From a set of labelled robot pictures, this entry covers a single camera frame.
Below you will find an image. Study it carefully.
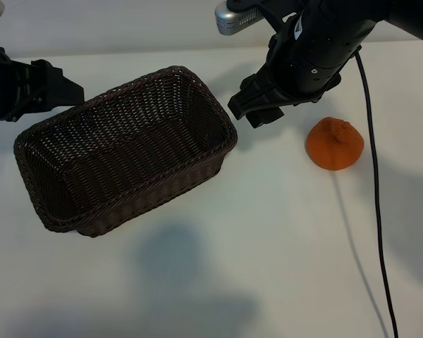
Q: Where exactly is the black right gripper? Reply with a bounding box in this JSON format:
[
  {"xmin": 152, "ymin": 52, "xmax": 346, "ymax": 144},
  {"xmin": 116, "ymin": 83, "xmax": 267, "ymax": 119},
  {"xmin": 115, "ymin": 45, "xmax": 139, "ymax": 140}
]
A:
[{"xmin": 227, "ymin": 33, "xmax": 363, "ymax": 130}]

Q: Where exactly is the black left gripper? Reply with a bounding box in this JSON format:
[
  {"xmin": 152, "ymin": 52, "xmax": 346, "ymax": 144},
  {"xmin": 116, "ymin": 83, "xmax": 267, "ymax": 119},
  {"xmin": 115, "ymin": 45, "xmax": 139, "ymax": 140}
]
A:
[{"xmin": 0, "ymin": 44, "xmax": 85, "ymax": 123}]

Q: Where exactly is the orange fruit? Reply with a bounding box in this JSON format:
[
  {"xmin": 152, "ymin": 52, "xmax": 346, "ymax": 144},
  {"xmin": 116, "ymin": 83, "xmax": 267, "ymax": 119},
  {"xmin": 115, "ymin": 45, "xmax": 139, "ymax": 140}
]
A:
[{"xmin": 305, "ymin": 118, "xmax": 365, "ymax": 171}]

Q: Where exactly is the dark brown wicker basket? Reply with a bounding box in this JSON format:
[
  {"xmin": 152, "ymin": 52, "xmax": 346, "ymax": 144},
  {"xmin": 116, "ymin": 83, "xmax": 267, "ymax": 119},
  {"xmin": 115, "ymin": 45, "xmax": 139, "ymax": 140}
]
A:
[{"xmin": 13, "ymin": 65, "xmax": 239, "ymax": 239}]

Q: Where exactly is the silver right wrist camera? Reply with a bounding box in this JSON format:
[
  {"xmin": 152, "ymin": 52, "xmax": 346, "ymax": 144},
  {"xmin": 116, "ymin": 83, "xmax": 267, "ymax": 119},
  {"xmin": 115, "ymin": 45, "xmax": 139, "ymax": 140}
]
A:
[{"xmin": 214, "ymin": 1, "xmax": 269, "ymax": 36}]

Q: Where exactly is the black right wrist camera bracket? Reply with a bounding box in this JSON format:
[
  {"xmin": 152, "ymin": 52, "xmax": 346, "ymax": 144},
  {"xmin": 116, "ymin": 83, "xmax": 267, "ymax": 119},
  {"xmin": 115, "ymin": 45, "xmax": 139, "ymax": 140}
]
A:
[{"xmin": 225, "ymin": 0, "xmax": 300, "ymax": 36}]

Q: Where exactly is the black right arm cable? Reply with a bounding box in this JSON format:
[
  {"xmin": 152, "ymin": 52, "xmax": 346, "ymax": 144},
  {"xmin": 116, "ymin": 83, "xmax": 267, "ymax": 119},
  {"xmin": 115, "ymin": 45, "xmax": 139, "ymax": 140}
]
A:
[{"xmin": 354, "ymin": 49, "xmax": 400, "ymax": 338}]

